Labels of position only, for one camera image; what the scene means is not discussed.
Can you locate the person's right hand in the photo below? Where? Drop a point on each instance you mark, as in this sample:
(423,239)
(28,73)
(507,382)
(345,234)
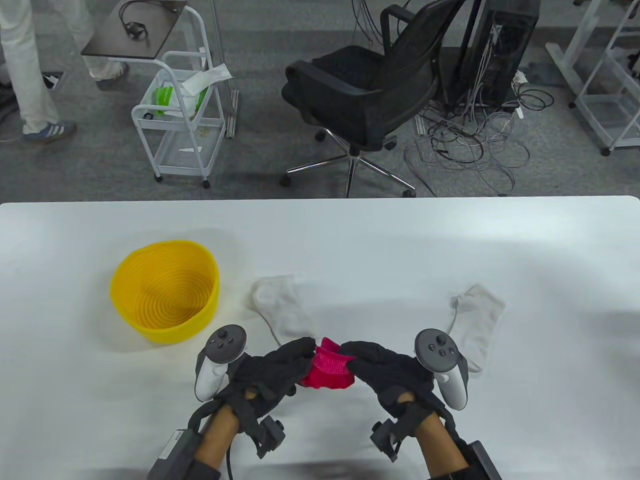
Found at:
(395,380)

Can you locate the person's left hand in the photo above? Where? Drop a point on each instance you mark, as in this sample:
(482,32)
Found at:
(272,375)

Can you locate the white sock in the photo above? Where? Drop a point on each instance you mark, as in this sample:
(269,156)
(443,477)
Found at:
(480,315)
(282,305)

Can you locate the person's left forearm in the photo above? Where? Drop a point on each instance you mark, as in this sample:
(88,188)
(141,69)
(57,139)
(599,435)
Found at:
(217,437)

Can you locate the person's right forearm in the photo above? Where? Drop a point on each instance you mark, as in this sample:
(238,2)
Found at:
(442,447)

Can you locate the grey white right hand controller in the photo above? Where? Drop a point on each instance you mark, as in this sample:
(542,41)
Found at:
(437,350)

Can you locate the grey white hand controller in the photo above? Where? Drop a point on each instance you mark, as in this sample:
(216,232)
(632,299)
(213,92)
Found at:
(437,350)
(227,345)

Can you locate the grey white left hand controller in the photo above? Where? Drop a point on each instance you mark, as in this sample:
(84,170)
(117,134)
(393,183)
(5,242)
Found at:
(227,345)

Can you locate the black plain wrist box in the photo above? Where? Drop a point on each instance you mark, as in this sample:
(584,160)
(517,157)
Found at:
(482,460)

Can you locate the black labelled wrist box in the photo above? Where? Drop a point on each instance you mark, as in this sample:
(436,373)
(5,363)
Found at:
(177,455)

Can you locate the yellow ribbed basket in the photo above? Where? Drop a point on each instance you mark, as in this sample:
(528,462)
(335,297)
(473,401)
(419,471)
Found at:
(165,300)

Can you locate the black office chair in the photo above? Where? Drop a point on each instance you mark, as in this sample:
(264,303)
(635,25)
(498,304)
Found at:
(350,95)

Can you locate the green white packet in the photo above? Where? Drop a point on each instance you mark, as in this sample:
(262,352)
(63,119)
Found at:
(162,97)

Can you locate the white power strip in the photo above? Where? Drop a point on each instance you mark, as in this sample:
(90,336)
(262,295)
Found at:
(520,77)

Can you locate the black computer tower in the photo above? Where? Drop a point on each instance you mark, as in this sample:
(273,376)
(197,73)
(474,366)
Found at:
(505,50)

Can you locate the floor socket box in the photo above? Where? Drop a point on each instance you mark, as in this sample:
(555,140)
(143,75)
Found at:
(52,81)

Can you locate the dark top side table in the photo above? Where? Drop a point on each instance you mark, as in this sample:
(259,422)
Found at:
(112,42)

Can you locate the grey metal stand post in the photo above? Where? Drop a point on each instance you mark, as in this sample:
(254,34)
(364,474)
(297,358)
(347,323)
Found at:
(232,112)

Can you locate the white desk leg frame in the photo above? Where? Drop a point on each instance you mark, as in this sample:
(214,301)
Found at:
(567,62)

